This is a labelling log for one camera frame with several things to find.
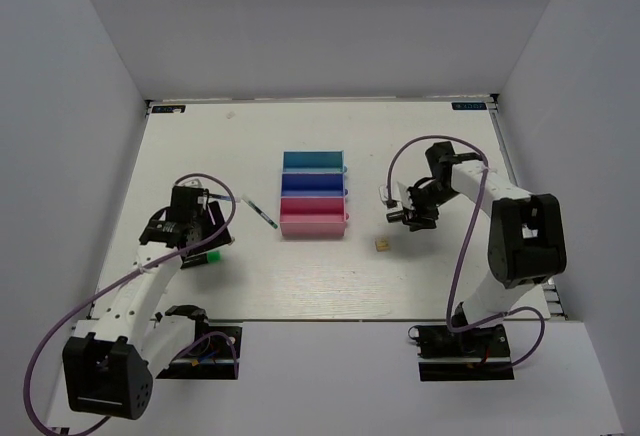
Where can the light blue bin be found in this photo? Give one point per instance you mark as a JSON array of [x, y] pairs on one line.
[[313, 162]]

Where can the black highlighter green cap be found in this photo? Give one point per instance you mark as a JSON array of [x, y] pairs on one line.
[[201, 259]]

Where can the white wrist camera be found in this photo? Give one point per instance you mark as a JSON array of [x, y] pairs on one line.
[[197, 187], [395, 195]]

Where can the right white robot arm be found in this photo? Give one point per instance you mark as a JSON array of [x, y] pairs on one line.
[[311, 272]]

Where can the right corner label sticker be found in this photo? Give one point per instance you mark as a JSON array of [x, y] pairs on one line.
[[468, 106]]

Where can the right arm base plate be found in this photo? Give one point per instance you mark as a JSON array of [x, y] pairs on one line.
[[477, 355]]

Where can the green gel pen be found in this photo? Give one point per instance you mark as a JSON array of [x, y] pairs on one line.
[[260, 212]]

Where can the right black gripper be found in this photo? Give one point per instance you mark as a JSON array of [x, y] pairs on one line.
[[417, 213]]

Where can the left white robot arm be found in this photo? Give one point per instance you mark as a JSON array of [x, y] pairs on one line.
[[110, 372]]

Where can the small tan eraser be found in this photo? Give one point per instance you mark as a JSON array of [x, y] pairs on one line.
[[382, 245]]

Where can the black highlighter purple cap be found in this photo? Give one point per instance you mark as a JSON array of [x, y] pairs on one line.
[[396, 217]]

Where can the dark blue bin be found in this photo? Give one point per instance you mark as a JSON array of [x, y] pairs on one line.
[[313, 185]]

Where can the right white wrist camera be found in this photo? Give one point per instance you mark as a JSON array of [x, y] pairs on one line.
[[395, 195]]

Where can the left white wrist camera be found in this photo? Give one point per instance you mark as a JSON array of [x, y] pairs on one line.
[[197, 187]]

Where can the corner label sticker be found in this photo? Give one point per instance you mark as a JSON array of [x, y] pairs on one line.
[[468, 106], [168, 109]]

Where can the left corner label sticker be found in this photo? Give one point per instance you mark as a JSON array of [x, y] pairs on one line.
[[168, 109]]

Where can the pink bin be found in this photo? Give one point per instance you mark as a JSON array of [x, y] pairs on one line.
[[313, 217]]

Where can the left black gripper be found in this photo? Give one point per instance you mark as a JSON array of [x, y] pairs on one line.
[[217, 215]]

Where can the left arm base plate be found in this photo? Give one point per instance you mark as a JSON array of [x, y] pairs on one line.
[[213, 359]]

